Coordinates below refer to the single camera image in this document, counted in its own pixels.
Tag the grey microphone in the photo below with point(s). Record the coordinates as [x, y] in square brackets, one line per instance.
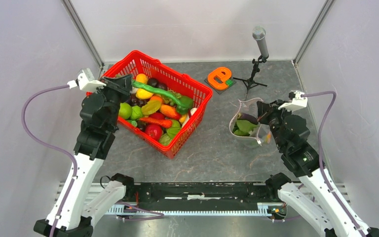
[259, 34]

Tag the orange letter e block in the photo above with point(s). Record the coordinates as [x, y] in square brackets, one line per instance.
[220, 79]

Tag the yellow toy starfruit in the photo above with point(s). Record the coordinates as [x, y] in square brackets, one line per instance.
[151, 107]

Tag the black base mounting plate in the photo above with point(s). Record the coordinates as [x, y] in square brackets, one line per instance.
[200, 196]

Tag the red plastic shopping basket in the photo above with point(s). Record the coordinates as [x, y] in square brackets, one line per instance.
[137, 62]

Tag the dark red passion fruit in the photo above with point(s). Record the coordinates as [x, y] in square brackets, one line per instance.
[162, 86]

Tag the red toy pomegranate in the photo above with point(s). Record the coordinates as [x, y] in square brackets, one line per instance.
[157, 115]

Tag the clear dotted zip bag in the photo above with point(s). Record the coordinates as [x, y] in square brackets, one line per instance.
[262, 135]

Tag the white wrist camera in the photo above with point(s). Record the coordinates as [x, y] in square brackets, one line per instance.
[85, 81]
[297, 101]

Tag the dark avocado toy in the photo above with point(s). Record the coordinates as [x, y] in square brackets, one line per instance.
[153, 82]

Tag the green toy leafy vegetable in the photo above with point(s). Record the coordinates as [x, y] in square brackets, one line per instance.
[244, 128]

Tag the green toy apple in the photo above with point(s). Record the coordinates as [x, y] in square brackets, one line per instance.
[125, 111]

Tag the green toy bell pepper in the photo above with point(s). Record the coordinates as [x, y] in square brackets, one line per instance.
[184, 105]

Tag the orange yellow round fruit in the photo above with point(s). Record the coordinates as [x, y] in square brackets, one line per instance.
[142, 78]

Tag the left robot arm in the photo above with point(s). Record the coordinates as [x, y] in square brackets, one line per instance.
[70, 216]

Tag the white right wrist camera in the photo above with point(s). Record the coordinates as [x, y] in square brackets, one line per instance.
[297, 101]

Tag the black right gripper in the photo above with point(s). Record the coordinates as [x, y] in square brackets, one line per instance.
[265, 109]

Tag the yellow toy lemon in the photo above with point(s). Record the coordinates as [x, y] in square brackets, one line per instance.
[143, 94]

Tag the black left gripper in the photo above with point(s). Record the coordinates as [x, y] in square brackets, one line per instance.
[123, 84]

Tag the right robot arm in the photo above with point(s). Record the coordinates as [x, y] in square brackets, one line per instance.
[331, 215]

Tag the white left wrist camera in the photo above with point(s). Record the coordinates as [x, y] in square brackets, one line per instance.
[85, 81]

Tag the dark purple toy grapes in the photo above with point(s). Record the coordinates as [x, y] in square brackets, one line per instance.
[134, 101]

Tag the purple toy eggplant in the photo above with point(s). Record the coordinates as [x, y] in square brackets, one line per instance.
[247, 117]

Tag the black microphone tripod stand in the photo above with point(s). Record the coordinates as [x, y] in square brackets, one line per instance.
[250, 82]

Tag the light green toy cabbage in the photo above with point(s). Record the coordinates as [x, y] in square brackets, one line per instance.
[136, 113]

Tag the red toy apple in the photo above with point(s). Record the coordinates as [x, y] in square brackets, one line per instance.
[154, 131]

